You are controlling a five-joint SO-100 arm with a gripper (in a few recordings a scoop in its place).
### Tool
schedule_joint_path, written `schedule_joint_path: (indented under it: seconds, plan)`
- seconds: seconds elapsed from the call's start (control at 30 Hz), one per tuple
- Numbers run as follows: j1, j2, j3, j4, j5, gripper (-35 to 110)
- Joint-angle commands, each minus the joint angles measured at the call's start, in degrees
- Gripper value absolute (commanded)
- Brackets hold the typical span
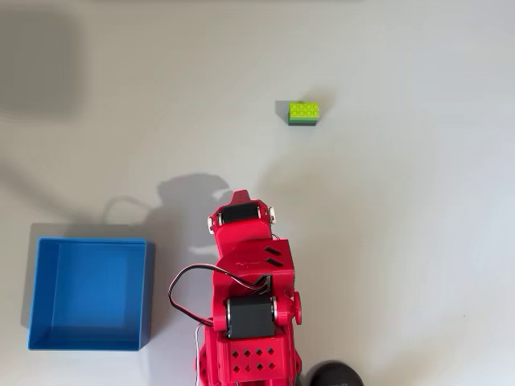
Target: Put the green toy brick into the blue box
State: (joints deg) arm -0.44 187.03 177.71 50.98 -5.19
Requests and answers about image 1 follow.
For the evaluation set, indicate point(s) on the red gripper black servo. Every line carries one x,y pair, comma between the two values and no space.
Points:
242,232

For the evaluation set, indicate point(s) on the green lego brick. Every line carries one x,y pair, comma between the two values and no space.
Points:
304,110

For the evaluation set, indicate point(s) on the red perforated robot base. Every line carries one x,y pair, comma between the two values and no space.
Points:
202,368

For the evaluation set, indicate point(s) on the red robot arm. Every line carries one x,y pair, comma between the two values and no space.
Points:
251,362

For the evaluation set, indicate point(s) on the blue plastic box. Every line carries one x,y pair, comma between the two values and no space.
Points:
92,289

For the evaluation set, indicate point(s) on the black round object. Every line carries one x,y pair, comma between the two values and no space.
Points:
334,376

